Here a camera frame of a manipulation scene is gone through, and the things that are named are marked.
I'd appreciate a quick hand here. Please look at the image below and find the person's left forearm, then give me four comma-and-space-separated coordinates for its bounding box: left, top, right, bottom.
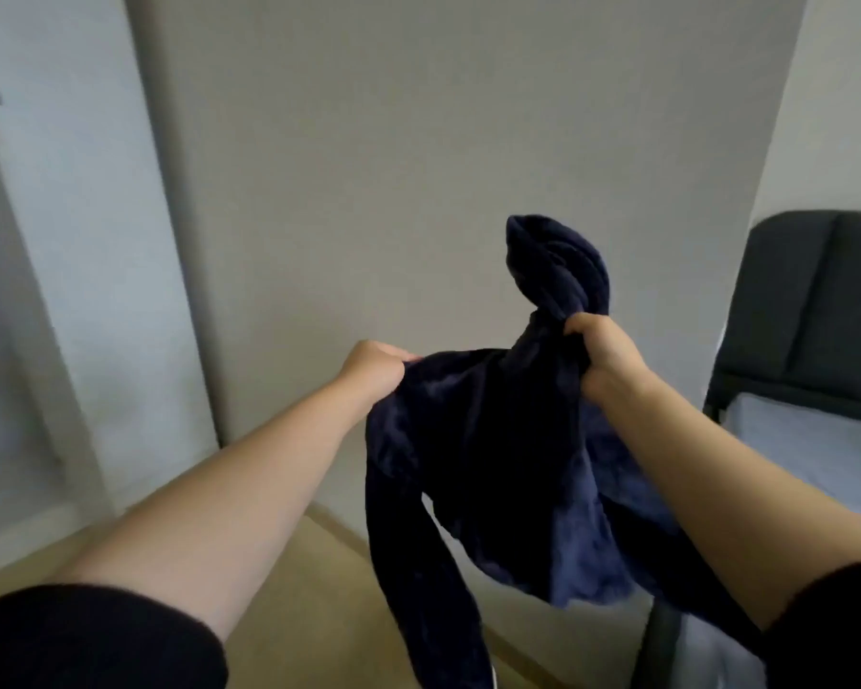
57, 377, 382, 643

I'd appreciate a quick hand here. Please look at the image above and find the red and navy sports jacket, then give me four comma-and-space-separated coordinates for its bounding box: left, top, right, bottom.
363, 213, 769, 689

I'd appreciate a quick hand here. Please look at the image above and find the grey quilted bed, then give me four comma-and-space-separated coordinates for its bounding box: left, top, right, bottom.
631, 391, 861, 689

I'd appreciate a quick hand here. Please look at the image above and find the person's right forearm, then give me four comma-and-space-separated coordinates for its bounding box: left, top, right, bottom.
595, 372, 861, 633

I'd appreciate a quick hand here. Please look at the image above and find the white wardrobe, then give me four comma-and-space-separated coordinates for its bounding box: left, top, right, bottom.
0, 0, 220, 583

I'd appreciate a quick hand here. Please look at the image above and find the person's right hand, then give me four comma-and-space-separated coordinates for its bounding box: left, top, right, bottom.
563, 311, 654, 413

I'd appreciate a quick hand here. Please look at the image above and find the dark grey upholstered headboard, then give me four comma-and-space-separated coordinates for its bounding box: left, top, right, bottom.
703, 211, 861, 425

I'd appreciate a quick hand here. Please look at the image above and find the person's left hand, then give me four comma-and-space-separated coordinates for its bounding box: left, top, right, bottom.
337, 338, 421, 417

